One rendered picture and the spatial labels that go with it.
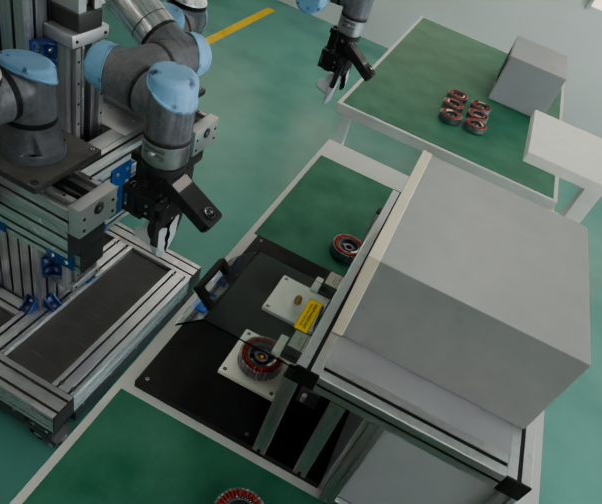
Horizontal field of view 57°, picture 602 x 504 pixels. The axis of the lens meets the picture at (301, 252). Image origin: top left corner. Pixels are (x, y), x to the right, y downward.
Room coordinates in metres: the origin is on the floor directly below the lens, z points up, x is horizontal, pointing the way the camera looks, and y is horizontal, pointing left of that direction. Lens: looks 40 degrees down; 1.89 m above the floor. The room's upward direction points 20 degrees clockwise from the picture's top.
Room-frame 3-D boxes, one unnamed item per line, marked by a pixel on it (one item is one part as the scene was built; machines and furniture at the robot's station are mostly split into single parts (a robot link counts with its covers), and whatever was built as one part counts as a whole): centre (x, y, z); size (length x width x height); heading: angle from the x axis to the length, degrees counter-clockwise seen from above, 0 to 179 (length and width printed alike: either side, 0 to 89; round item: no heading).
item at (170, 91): (0.73, 0.26, 1.45); 0.09 x 0.08 x 0.11; 71
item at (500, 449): (0.91, -0.34, 1.09); 0.68 x 0.44 x 0.05; 170
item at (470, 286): (0.90, -0.33, 1.22); 0.44 x 0.39 x 0.20; 170
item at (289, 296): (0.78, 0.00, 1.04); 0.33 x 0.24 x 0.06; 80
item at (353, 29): (1.60, 0.09, 1.37); 0.08 x 0.08 x 0.05
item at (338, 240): (1.41, -0.14, 0.77); 0.11 x 0.11 x 0.04
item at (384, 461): (0.58, -0.36, 0.91); 0.28 x 0.03 x 0.32; 80
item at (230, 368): (0.85, 0.00, 0.78); 0.15 x 0.15 x 0.01; 80
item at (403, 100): (3.28, -0.61, 0.38); 1.85 x 1.10 x 0.75; 170
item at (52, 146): (1.01, 0.69, 1.09); 0.15 x 0.15 x 0.10
